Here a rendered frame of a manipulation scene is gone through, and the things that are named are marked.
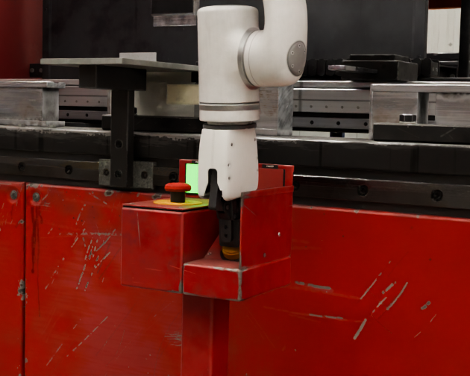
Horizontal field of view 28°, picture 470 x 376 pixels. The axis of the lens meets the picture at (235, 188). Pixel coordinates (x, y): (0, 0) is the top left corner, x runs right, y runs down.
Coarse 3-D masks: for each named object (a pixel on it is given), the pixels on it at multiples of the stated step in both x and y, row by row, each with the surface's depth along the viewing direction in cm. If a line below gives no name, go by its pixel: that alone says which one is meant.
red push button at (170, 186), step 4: (168, 184) 137; (172, 184) 137; (176, 184) 137; (180, 184) 137; (184, 184) 137; (188, 184) 138; (168, 188) 137; (172, 188) 136; (176, 188) 136; (180, 188) 136; (184, 188) 137; (188, 188) 137; (172, 192) 138; (176, 192) 137; (180, 192) 137; (184, 192) 138; (172, 196) 138; (176, 196) 137; (180, 196) 137; (184, 196) 138; (172, 200) 138; (176, 200) 137; (180, 200) 137; (184, 200) 138
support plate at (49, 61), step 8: (48, 64) 163; (56, 64) 162; (64, 64) 162; (72, 64) 161; (80, 64) 160; (88, 64) 159; (96, 64) 158; (104, 64) 158; (112, 64) 157; (120, 64) 156; (128, 64) 156; (136, 64) 158; (144, 64) 159; (152, 64) 162; (160, 64) 164; (168, 64) 166; (176, 64) 168; (184, 64) 170
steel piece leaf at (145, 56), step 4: (140, 52) 175; (144, 52) 174; (148, 52) 174; (152, 52) 173; (156, 52) 173; (120, 56) 177; (124, 56) 177; (128, 56) 176; (132, 56) 176; (136, 56) 175; (140, 56) 175; (144, 56) 174; (148, 56) 174; (152, 56) 173; (156, 56) 173; (152, 60) 173; (156, 60) 173
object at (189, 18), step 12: (156, 0) 183; (168, 0) 181; (180, 0) 180; (192, 0) 178; (156, 12) 183; (168, 12) 181; (180, 12) 180; (192, 12) 179; (156, 24) 184; (168, 24) 183; (180, 24) 181; (192, 24) 180
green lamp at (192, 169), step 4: (188, 164) 147; (192, 164) 146; (196, 164) 146; (188, 168) 147; (192, 168) 146; (196, 168) 146; (188, 172) 147; (192, 172) 147; (196, 172) 146; (188, 176) 147; (192, 176) 147; (196, 176) 146; (188, 180) 147; (192, 180) 147; (196, 180) 146; (192, 184) 147; (196, 184) 146; (192, 188) 147; (196, 188) 146; (192, 192) 147; (196, 192) 146
